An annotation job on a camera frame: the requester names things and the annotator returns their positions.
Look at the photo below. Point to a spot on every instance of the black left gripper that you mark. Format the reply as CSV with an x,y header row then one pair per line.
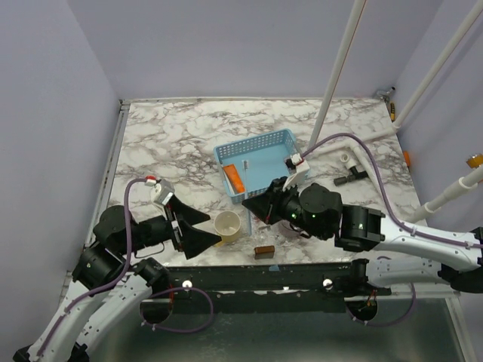
x,y
195,240

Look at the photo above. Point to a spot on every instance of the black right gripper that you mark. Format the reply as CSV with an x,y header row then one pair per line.
x,y
266,206

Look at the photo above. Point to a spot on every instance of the yellow mug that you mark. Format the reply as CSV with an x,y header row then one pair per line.
x,y
227,225

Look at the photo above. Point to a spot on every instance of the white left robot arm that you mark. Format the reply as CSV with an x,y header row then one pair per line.
x,y
106,286

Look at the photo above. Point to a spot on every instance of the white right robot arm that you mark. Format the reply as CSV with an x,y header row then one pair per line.
x,y
429,255

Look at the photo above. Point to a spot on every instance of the light blue perforated basket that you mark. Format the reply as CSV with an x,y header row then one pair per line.
x,y
258,160

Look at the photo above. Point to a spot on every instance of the orange yellow clamp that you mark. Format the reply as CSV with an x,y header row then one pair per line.
x,y
475,161

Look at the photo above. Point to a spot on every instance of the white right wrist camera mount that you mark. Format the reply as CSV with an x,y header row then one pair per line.
x,y
298,169

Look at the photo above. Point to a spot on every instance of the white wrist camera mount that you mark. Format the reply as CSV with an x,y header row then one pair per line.
x,y
298,169
160,194

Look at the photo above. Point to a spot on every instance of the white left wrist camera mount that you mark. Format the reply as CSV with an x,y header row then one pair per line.
x,y
160,194

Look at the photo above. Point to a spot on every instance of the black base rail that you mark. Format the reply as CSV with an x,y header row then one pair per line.
x,y
256,289

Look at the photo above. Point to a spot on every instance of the white pvc pipe frame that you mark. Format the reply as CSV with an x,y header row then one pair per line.
x,y
437,133

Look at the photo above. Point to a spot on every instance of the aluminium frame rail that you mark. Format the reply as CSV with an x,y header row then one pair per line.
x,y
399,291

